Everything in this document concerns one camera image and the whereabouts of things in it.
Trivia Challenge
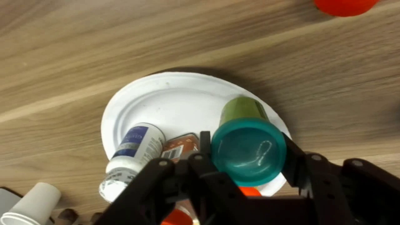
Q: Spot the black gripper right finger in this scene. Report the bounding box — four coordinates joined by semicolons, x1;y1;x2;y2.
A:
281;132;354;225

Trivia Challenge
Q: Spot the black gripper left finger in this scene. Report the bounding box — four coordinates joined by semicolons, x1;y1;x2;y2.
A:
187;131;219;179

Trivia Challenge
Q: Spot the teal lid dough tub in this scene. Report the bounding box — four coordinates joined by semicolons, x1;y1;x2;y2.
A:
209;96;287;188

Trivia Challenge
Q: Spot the white pill bottle blue label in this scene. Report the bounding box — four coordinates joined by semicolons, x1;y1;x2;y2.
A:
97;123;167;204

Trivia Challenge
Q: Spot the red toy strawberry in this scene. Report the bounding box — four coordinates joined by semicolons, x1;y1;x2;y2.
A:
312;0;381;18

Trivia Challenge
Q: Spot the white paper plate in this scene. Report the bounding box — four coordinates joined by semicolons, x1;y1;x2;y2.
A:
99;72;292;198

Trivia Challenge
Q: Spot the white paper cup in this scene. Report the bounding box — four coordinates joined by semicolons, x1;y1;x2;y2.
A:
0;182;62;225

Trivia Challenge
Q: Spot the white indoor planter with lamp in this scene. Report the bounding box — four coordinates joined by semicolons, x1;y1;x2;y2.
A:
0;187;23;218

